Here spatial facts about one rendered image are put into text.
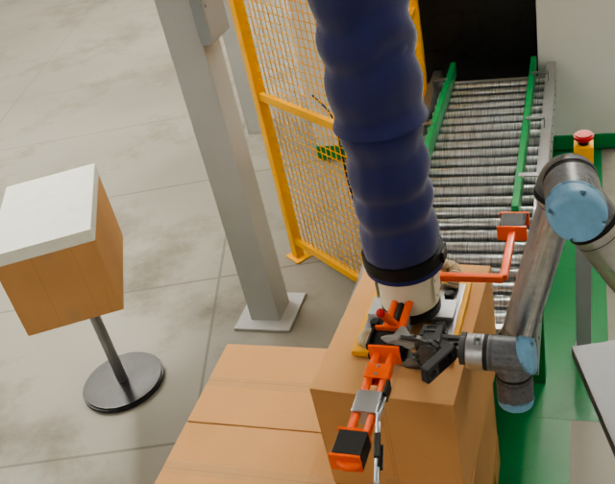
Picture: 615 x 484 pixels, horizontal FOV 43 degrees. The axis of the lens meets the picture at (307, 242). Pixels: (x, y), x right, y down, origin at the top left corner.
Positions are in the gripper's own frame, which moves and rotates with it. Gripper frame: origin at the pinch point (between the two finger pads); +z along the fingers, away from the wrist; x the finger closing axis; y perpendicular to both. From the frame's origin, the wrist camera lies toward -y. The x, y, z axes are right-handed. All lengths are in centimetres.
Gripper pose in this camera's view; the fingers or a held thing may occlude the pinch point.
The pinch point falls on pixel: (386, 350)
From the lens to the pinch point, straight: 202.5
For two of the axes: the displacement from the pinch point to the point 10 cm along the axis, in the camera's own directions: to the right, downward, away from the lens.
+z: -9.3, -0.2, 3.6
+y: 3.1, -5.7, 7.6
